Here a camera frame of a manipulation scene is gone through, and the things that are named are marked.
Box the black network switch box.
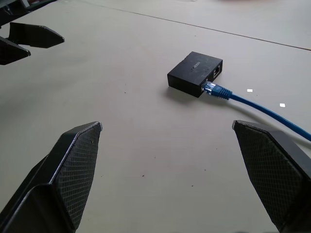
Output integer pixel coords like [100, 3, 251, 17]
[167, 51, 224, 99]

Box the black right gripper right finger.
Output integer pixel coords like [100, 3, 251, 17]
[232, 120, 311, 233]

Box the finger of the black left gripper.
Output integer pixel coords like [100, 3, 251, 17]
[0, 36, 32, 66]
[7, 22, 65, 49]

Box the blue Ethernet cable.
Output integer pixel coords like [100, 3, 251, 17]
[201, 82, 311, 143]

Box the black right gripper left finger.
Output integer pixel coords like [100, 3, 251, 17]
[0, 121, 103, 233]

